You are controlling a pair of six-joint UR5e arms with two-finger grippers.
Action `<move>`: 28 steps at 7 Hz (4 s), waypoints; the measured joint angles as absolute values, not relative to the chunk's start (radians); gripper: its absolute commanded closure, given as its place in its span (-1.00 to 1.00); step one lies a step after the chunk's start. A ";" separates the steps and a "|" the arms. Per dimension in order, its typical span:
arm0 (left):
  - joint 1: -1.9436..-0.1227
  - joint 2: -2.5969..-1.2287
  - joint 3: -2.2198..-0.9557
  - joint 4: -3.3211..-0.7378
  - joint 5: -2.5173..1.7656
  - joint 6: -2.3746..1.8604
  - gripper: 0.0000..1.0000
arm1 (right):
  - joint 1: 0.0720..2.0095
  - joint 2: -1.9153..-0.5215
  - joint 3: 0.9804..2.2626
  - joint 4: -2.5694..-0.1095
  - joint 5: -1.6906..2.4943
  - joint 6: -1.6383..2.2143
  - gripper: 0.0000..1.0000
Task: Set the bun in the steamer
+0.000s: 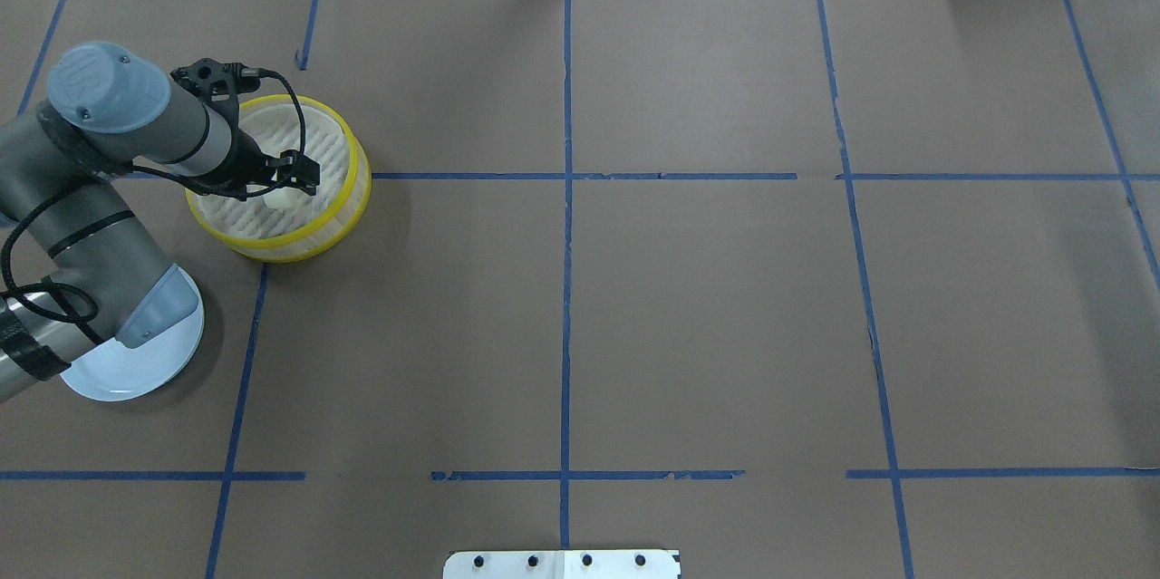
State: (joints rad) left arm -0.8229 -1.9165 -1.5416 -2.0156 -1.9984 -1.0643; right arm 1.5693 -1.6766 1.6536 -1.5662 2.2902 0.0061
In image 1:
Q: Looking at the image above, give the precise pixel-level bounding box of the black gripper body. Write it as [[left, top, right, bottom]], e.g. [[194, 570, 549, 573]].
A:
[[210, 118, 269, 196]]

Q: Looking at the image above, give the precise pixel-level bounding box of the white steamed bun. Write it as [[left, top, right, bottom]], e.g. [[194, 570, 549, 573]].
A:
[[261, 188, 309, 211]]

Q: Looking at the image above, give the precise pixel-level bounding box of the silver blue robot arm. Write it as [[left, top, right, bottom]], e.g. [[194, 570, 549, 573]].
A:
[[1, 41, 322, 400]]

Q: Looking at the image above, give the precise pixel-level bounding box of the yellow bamboo steamer basket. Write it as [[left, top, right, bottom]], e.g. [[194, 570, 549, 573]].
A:
[[186, 97, 372, 265]]

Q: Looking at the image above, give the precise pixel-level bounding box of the light blue plate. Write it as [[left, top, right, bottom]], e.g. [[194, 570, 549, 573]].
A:
[[61, 265, 206, 401]]

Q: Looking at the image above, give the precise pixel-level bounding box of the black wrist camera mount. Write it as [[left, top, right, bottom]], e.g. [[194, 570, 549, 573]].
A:
[[169, 58, 262, 121]]

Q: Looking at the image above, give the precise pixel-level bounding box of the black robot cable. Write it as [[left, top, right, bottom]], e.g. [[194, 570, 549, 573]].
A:
[[0, 68, 309, 346]]

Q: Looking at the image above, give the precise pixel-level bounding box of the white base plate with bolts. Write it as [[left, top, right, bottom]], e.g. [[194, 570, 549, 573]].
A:
[[442, 547, 682, 578]]

